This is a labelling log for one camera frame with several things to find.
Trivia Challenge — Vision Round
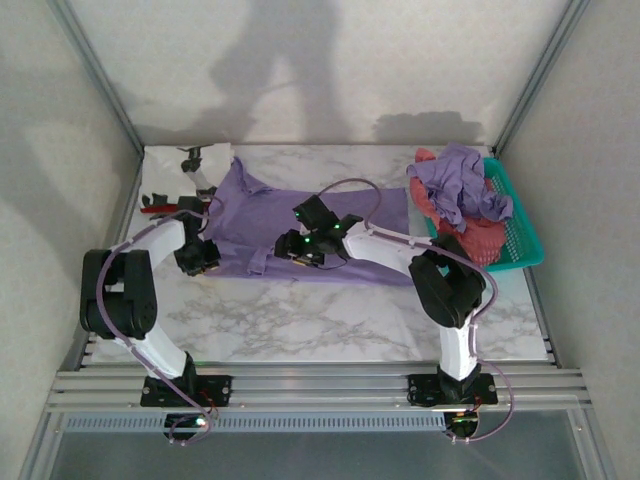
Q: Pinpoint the plain purple t-shirt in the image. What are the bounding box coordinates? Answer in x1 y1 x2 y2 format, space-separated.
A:
202 155 416 287

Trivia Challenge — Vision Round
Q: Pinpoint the folded white black-print t-shirt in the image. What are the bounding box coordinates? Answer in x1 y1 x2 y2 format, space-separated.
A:
138 142 236 206

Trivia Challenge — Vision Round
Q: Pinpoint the black base electronics board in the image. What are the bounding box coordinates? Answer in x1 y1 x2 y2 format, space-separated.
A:
163 409 221 441
443 407 482 441

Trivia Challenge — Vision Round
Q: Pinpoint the crumpled pink-red t-shirt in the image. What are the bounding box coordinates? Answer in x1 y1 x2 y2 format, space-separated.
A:
408 147 506 266

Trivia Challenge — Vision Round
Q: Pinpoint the teal plastic basket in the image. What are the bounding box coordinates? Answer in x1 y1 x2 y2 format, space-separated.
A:
409 157 546 274

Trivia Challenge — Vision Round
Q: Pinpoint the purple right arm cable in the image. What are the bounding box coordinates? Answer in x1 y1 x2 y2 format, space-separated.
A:
317 178 516 446

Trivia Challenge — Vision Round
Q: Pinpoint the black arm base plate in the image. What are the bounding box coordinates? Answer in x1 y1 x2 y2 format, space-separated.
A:
139 374 235 407
407 372 499 406

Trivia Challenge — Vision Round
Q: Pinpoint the aluminium front frame rail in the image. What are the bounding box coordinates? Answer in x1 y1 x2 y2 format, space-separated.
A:
47 362 594 414

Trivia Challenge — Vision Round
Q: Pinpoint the grey slotted cable duct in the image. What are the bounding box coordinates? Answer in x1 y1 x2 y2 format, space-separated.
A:
59 412 449 434

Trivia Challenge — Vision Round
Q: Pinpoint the aluminium frame post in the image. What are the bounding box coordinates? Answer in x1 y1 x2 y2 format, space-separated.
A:
492 0 594 156
47 0 147 156

